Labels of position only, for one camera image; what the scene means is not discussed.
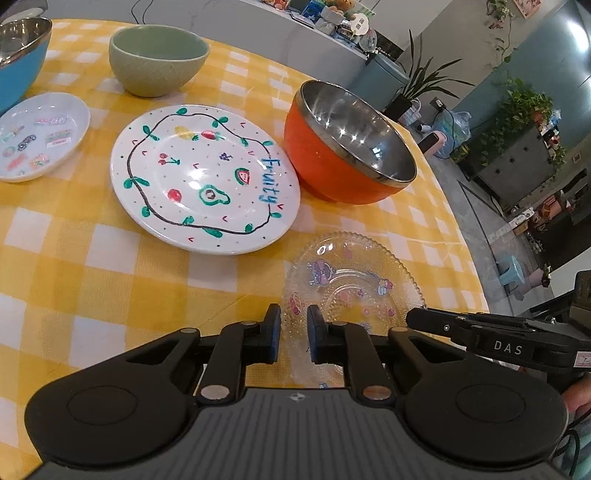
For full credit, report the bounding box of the clear glass patterned plate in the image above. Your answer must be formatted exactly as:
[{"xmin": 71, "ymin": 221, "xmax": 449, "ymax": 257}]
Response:
[{"xmin": 280, "ymin": 232, "xmax": 426, "ymax": 388}]

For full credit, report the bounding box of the small white sticker dish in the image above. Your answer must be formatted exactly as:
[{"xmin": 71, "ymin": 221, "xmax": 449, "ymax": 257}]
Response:
[{"xmin": 1, "ymin": 92, "xmax": 91, "ymax": 183}]

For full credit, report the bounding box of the yellow white checkered tablecloth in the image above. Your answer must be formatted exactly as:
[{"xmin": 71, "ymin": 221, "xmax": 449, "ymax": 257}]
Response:
[{"xmin": 1, "ymin": 19, "xmax": 488, "ymax": 479}]

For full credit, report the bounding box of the green ceramic bowl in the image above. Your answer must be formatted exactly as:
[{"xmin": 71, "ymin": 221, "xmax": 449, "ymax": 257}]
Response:
[{"xmin": 109, "ymin": 25, "xmax": 211, "ymax": 98}]

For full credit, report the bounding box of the grey drawer cabinet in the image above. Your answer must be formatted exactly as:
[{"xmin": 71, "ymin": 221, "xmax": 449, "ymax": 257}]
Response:
[{"xmin": 460, "ymin": 125, "xmax": 556, "ymax": 212}]

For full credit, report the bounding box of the person's right hand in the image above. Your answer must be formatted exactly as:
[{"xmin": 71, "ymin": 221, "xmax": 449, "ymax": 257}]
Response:
[{"xmin": 562, "ymin": 376, "xmax": 591, "ymax": 418}]

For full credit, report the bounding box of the blue-grey trash bin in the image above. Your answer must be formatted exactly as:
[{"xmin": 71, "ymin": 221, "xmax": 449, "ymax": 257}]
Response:
[{"xmin": 348, "ymin": 54, "xmax": 410, "ymax": 111}]

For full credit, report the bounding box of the pink small heater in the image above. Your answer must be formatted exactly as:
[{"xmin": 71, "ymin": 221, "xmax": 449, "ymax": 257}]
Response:
[{"xmin": 418, "ymin": 130, "xmax": 447, "ymax": 157}]

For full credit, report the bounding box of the blue steel bowl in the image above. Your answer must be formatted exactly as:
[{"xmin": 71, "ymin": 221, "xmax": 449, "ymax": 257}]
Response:
[{"xmin": 0, "ymin": 17, "xmax": 52, "ymax": 113}]

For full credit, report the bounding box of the orange steel bowl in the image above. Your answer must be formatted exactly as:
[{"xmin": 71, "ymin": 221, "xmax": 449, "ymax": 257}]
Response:
[{"xmin": 283, "ymin": 79, "xmax": 418, "ymax": 205}]

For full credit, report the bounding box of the white fruity painted plate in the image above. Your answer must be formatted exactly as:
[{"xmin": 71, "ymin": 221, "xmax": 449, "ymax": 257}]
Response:
[{"xmin": 110, "ymin": 105, "xmax": 301, "ymax": 255}]

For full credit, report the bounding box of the small light blue stool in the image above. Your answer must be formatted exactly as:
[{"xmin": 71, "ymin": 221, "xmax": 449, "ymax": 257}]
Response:
[{"xmin": 497, "ymin": 254, "xmax": 526, "ymax": 294}]

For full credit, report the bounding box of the climbing ivy plant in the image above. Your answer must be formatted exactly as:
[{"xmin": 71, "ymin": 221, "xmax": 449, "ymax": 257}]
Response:
[{"xmin": 471, "ymin": 78, "xmax": 554, "ymax": 166}]

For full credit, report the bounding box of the teddy bear toy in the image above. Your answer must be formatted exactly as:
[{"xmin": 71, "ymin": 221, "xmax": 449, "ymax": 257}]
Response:
[{"xmin": 325, "ymin": 0, "xmax": 356, "ymax": 18}]

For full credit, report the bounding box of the potted long-leaf plant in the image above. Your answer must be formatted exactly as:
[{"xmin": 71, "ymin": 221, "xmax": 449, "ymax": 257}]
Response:
[{"xmin": 384, "ymin": 31, "xmax": 475, "ymax": 121}]

